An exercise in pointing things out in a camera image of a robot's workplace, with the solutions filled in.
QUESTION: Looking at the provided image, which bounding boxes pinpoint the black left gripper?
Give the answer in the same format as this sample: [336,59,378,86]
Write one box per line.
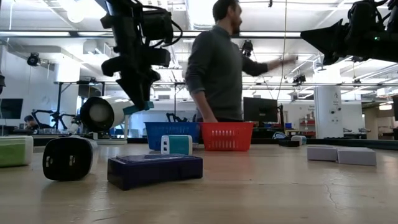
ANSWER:
[99,12,172,111]

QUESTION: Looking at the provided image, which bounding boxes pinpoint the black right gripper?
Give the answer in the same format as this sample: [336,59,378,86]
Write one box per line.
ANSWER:
[300,18,398,66]

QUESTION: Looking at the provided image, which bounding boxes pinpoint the teal white wall charger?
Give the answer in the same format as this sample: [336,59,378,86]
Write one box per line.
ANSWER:
[160,134,193,156]

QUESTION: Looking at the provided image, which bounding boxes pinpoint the dark blue power bank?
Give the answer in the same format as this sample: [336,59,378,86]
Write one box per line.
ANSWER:
[107,153,204,191]

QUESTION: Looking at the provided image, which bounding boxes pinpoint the black white wall charger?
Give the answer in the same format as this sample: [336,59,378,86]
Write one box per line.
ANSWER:
[42,135,100,182]

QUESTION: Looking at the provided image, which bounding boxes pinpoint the green white wall charger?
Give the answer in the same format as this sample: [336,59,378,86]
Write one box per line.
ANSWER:
[0,134,34,169]

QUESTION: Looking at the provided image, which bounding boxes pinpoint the white spotlight lamp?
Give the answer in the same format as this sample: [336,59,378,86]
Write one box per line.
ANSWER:
[80,95,135,146]

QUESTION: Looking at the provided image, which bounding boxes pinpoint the blue plastic basket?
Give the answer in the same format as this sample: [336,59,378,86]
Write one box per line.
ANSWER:
[144,121,201,152]

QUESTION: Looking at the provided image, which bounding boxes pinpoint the person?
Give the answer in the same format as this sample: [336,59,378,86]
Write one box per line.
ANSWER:
[185,0,298,123]
[24,114,40,131]

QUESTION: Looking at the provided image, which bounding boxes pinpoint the black background robot arms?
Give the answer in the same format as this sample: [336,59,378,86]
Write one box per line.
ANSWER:
[30,108,78,131]

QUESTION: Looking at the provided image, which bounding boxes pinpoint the white round pillar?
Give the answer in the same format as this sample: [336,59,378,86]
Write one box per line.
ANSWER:
[313,85,343,139]

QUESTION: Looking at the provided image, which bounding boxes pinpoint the black flat monitor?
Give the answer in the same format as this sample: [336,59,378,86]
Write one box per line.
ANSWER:
[243,96,279,123]

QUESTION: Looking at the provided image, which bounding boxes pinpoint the red plastic basket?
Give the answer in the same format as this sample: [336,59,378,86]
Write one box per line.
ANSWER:
[200,121,254,152]

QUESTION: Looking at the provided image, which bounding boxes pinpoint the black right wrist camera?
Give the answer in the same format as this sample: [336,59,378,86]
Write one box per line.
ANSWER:
[346,0,379,30]

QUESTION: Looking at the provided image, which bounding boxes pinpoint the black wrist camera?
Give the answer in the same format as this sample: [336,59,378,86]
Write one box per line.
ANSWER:
[346,0,379,30]
[141,7,175,43]

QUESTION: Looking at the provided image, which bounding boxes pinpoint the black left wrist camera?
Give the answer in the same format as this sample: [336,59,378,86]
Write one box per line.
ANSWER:
[141,7,175,43]

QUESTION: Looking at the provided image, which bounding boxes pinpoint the black overhead camera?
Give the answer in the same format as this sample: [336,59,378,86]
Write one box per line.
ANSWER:
[241,39,254,58]

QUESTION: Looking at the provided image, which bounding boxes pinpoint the black table frame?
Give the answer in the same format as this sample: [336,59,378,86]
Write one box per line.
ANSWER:
[0,133,398,151]

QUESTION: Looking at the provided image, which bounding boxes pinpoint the black wall monitor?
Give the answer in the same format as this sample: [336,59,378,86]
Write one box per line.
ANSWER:
[0,98,24,120]

